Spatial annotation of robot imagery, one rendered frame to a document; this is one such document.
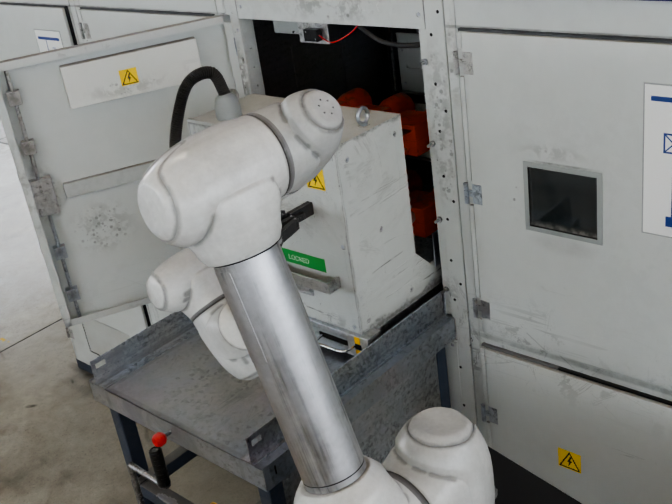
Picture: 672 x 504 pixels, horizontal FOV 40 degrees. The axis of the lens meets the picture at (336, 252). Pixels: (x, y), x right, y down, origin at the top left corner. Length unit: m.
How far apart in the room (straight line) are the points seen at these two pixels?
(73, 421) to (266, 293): 2.59
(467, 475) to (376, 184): 0.80
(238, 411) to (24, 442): 1.81
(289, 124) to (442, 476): 0.60
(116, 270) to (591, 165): 1.36
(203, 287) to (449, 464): 0.61
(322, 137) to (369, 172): 0.74
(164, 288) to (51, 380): 2.38
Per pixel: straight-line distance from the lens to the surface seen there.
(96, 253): 2.59
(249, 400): 2.12
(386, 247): 2.12
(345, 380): 2.07
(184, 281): 1.78
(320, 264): 2.11
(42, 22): 3.19
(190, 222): 1.21
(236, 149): 1.24
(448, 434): 1.48
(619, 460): 2.24
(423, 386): 2.31
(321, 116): 1.29
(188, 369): 2.28
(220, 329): 1.75
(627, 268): 1.95
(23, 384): 4.16
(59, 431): 3.77
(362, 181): 2.01
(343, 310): 2.13
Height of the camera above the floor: 2.03
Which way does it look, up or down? 26 degrees down
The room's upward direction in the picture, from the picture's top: 9 degrees counter-clockwise
